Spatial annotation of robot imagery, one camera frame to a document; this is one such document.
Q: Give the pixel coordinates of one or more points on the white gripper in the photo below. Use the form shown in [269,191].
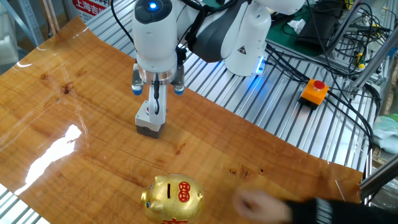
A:
[162,105]

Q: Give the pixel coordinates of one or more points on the grey red push button box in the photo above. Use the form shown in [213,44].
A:
[141,116]

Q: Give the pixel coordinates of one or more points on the gold piggy bank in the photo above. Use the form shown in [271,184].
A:
[174,202]

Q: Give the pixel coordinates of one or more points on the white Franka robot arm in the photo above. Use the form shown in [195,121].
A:
[155,40]

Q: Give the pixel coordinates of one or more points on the right forearm black sleeve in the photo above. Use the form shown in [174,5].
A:
[342,214]

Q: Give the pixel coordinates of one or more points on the person's right hand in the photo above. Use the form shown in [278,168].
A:
[261,207]

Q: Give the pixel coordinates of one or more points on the silver wrist module blue end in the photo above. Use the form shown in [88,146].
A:
[178,82]
[137,82]

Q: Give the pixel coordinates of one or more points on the wood grain vinyl mat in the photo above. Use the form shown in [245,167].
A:
[93,124]

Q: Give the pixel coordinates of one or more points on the red and white sign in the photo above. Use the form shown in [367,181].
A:
[88,7]

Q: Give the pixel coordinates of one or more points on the green table mat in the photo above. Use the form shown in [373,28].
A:
[278,39]

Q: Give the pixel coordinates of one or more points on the brown wooden rod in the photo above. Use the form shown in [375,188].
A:
[46,15]
[54,15]

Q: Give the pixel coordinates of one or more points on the orange emergency stop box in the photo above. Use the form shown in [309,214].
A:
[312,93]

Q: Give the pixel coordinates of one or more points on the crumpled white tissue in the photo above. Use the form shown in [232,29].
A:
[297,25]

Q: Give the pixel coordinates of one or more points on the white plastic container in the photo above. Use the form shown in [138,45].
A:
[7,49]

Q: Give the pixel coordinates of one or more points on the black device case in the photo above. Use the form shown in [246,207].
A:
[320,28]

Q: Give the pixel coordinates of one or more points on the yellow green screwdriver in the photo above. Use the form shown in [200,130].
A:
[360,62]

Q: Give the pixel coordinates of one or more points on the teal cloth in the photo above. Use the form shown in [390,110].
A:
[387,133]

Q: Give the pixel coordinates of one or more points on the clear plastic bag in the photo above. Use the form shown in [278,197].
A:
[385,202]

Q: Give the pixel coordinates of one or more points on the blue-grey metal shelf frame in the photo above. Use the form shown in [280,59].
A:
[29,18]

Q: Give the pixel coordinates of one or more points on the aluminium profile post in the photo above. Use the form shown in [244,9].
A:
[343,28]
[373,63]
[381,179]

